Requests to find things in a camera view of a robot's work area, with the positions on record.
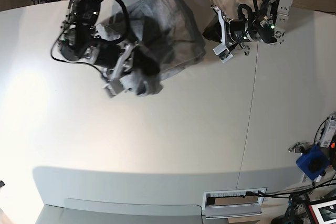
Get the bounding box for metal table clamp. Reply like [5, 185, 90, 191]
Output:
[288, 142, 311, 153]

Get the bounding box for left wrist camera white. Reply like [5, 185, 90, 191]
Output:
[213, 44, 233, 63]

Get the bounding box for grey T-shirt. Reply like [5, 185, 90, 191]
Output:
[94, 0, 207, 98]

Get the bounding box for framed picture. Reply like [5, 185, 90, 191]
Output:
[308, 198, 335, 224]

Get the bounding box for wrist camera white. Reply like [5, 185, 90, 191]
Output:
[103, 79, 124, 98]
[213, 44, 233, 63]

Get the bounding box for white barcode power adapter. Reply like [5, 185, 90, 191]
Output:
[319, 114, 335, 148]

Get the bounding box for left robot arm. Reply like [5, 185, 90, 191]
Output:
[203, 0, 292, 61]

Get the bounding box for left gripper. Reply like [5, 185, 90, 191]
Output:
[202, 5, 250, 56]

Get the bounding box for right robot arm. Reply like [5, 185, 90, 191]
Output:
[54, 0, 160, 88]

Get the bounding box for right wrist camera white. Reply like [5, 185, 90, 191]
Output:
[103, 79, 124, 98]

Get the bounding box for table cable grommet box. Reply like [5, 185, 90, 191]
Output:
[202, 187, 267, 219]

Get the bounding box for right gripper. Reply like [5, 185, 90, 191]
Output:
[98, 43, 160, 88]

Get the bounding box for blue plastic device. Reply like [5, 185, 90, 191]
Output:
[296, 145, 330, 181]

